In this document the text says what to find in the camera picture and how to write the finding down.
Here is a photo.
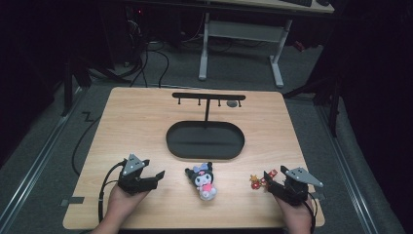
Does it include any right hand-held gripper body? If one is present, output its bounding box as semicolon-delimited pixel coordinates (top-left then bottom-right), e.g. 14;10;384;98
268;166;324;207

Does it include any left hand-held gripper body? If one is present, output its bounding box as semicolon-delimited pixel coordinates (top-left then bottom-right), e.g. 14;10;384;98
117;153;160;196

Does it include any red and gold keychain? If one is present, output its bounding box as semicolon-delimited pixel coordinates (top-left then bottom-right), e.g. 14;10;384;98
248;169;279;191

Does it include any black and pink plush keychain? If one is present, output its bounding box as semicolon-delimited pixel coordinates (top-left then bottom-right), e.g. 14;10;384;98
184;161;218;202

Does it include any black hook rack with tray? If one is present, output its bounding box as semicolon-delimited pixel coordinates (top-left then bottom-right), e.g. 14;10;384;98
165;92;247;161

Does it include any person's left hand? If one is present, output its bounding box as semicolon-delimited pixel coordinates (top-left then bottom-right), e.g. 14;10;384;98
106;185;151;229

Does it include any person's right hand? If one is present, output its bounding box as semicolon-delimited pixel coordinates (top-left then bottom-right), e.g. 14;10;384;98
273;194;315;234

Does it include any black metal stand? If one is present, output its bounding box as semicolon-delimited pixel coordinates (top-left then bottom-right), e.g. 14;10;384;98
60;53;131;117
282;73;343;138

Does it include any dark computer tower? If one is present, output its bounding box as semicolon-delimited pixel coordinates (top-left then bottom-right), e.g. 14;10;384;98
124;5;148;67

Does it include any black keyboard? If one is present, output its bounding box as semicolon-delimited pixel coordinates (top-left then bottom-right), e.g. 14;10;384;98
281;0;314;8

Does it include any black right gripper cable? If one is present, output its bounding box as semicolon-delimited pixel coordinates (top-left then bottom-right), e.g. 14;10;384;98
305;191;319;234

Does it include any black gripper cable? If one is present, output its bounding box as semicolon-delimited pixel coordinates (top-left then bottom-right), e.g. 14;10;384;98
97;158;128;224
305;191;319;234

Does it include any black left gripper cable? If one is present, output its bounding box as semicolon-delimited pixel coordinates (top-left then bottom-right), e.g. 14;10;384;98
97;158;128;224

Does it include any metal floor rail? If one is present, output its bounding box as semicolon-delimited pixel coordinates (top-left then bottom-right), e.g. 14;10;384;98
0;87;85;233
315;102;380;234

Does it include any black floor cable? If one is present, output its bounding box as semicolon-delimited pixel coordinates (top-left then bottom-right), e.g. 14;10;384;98
71;111;102;177

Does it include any bundle of black floor cables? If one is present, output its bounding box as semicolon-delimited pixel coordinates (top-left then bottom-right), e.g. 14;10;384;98
125;19;170;89

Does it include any white frame desk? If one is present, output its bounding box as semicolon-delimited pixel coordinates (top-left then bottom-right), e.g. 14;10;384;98
197;0;336;89

